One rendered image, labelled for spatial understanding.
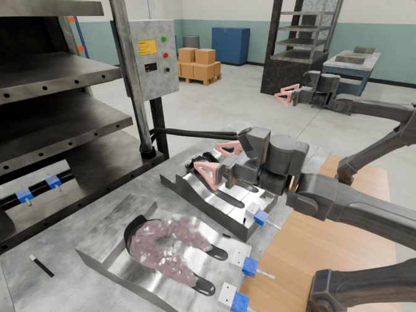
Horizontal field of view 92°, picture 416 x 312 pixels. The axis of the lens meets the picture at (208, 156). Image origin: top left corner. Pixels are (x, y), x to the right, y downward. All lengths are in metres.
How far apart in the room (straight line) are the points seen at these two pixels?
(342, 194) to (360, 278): 0.23
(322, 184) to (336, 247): 0.52
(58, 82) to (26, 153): 0.31
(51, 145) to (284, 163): 0.95
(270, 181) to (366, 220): 0.17
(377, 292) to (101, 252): 0.69
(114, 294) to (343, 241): 0.82
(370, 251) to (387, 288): 0.42
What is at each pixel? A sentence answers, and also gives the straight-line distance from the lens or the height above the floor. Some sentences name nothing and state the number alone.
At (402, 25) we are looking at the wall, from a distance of 7.04.
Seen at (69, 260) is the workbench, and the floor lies 0.80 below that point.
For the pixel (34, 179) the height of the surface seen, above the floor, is 0.93.
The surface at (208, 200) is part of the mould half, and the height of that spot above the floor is 0.88.
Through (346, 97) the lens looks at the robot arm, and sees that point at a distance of 0.98.
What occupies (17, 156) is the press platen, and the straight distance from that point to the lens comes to 1.09.
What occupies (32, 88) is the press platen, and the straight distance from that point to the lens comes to 1.02.
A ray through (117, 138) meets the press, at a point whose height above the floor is 0.78.
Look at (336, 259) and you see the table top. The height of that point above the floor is 0.80.
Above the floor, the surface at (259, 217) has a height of 0.90.
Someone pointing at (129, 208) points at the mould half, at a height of 0.91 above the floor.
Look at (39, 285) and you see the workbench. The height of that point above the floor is 0.80.
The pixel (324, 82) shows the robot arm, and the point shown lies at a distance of 0.96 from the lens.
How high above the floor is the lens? 1.50
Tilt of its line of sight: 35 degrees down
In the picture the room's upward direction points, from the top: straight up
